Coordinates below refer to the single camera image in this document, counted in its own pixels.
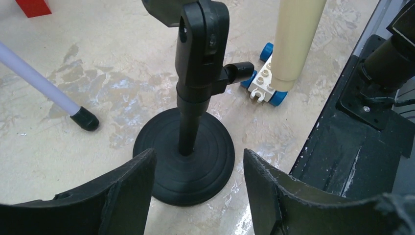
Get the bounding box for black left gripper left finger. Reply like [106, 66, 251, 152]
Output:
[0, 149, 157, 235]

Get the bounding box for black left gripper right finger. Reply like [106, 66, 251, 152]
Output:
[243, 149, 415, 235]

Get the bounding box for black microphone stand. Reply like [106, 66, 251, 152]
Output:
[133, 0, 254, 207]

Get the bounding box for cream toy microphone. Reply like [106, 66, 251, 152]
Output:
[271, 0, 326, 92]

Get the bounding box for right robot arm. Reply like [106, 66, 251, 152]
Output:
[337, 0, 415, 130]

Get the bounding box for lilac music stand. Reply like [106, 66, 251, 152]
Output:
[0, 43, 99, 132]

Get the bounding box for white brick car blue wheels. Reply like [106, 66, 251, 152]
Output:
[240, 43, 287, 106]

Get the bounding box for grey girder red brick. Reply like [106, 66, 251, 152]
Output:
[16, 0, 51, 18]

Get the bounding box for black table front rail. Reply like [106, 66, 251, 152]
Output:
[289, 34, 415, 202]

